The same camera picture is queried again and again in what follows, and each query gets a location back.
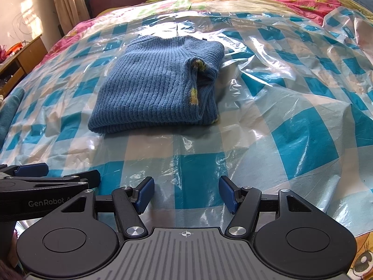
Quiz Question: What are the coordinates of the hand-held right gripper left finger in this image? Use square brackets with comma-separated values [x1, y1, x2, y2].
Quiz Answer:
[59, 176, 155, 238]

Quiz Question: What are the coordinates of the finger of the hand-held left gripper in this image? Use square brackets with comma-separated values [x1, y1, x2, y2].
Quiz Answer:
[35, 170, 101, 188]
[0, 163, 49, 179]

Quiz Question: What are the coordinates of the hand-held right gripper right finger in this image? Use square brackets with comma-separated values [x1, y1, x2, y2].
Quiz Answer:
[219, 175, 314, 237]

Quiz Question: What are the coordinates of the blue yellow-striped knit sweater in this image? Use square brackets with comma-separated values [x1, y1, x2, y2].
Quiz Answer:
[88, 35, 225, 135]

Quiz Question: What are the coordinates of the teal towel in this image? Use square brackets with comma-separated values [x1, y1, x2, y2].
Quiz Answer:
[0, 89, 25, 147]

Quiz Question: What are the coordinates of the reddish brown cloth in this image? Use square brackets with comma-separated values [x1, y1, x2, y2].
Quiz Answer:
[0, 255, 23, 279]

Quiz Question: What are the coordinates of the blue checkered plastic sheet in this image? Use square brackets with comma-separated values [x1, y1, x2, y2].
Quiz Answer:
[0, 8, 373, 240]

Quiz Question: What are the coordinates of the wooden bedside cabinet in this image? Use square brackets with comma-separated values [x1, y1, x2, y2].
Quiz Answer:
[0, 33, 49, 101]

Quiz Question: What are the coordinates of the beige curtain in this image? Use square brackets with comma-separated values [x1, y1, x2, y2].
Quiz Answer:
[48, 0, 91, 37]

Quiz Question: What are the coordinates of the pink floral cartoon bedsheet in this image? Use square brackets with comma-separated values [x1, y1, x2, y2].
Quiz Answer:
[38, 0, 373, 280]

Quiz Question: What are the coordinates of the wire coil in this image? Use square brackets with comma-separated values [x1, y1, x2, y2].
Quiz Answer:
[8, 12, 33, 36]

